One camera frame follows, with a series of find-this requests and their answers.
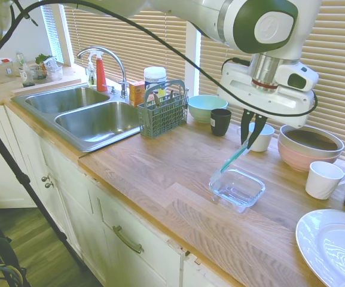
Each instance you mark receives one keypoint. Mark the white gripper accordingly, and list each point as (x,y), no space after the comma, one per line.
(265,101)

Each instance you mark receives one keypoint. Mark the clear lid with teal seal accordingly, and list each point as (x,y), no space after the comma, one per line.
(232,160)

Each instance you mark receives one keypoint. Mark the clear glass food container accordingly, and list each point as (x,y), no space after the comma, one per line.
(250,194)

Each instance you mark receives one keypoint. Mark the wide white mug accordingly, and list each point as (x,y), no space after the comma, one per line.
(265,139)

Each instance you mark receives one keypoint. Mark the black mug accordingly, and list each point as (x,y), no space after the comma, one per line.
(220,124)

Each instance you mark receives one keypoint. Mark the mint green bowl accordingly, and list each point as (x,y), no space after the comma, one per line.
(202,112)

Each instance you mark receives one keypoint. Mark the pink bowl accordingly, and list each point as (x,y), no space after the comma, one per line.
(297,163)

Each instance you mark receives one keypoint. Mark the white tapered mug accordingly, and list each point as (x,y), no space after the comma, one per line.
(321,180)

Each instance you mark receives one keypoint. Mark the grey plastic cutlery basket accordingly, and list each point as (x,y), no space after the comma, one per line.
(163,122)

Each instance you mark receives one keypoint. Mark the white wipes canister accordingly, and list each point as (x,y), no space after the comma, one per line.
(155,79)

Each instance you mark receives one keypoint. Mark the beige window blind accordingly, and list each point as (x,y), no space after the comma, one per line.
(130,48)
(52,36)
(339,53)

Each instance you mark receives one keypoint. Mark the orange cardboard box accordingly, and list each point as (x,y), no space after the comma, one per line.
(136,94)

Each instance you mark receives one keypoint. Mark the chrome faucet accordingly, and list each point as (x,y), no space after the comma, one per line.
(121,71)

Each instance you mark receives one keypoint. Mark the chrome sink sprayer knob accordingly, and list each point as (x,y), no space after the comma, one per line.
(113,89)

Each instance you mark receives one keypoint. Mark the white plate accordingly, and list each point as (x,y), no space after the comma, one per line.
(333,248)

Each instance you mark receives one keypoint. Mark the stainless steel sink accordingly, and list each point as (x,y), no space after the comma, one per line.
(94,125)

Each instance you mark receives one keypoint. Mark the red spray bottle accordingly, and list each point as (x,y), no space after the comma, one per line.
(101,74)

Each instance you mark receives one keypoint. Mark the clear dish soap bottle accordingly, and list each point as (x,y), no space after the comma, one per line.
(91,76)

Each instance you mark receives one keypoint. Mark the white base cabinets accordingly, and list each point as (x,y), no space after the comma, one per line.
(85,215)

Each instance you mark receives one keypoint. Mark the round metal cabinet knob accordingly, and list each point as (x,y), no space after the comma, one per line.
(44,178)
(49,184)

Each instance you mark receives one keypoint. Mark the bag of green vegetables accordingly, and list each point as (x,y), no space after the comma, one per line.
(48,67)

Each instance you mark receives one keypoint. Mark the glass sauce bottle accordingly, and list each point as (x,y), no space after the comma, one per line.
(25,73)

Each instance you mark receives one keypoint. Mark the clear plastic storage jar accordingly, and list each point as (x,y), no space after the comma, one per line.
(0,71)

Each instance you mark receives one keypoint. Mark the black camera stand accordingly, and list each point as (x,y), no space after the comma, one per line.
(25,182)

